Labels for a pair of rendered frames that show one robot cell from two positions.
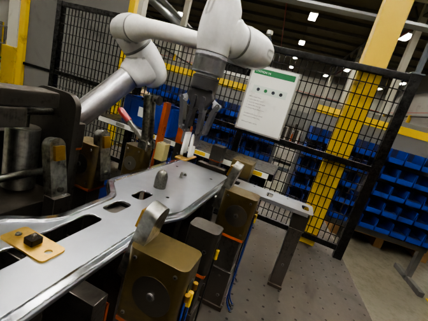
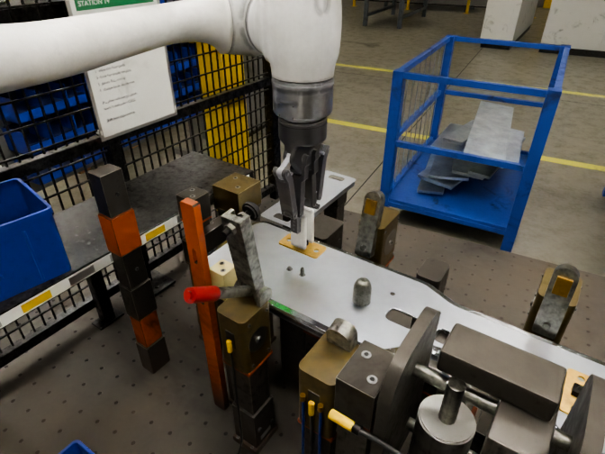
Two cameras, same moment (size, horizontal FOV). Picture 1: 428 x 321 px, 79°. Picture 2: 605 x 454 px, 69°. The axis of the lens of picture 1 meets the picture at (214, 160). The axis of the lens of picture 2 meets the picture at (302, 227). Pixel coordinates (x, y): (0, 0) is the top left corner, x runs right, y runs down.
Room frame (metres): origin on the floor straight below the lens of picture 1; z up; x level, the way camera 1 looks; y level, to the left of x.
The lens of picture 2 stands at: (0.55, 0.71, 1.53)
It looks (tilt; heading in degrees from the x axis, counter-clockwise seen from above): 33 degrees down; 288
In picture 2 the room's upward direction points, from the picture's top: straight up
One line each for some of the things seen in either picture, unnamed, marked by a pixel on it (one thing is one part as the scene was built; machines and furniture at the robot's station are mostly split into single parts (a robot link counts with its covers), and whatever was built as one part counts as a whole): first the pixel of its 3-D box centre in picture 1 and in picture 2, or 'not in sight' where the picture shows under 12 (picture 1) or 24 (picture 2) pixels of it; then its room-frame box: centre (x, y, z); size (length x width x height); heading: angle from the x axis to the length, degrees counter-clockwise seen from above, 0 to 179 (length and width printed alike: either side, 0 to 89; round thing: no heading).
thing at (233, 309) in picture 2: (125, 193); (245, 383); (0.81, 0.26, 0.87); 0.10 x 0.07 x 0.35; 74
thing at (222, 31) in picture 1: (222, 26); (298, 14); (0.77, 0.08, 1.45); 0.13 x 0.11 x 0.16; 137
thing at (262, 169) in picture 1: (185, 142); (70, 243); (1.23, 0.16, 1.02); 0.90 x 0.22 x 0.03; 74
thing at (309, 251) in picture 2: (186, 155); (302, 243); (0.76, 0.08, 1.07); 0.08 x 0.04 x 0.01; 164
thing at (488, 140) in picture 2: not in sight; (474, 133); (0.36, -2.24, 0.48); 1.20 x 0.80 x 0.95; 80
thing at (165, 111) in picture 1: (153, 169); (208, 321); (0.90, 0.21, 0.95); 0.03 x 0.01 x 0.50; 164
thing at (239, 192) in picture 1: (229, 251); (374, 276); (0.65, -0.11, 0.87); 0.12 x 0.07 x 0.35; 74
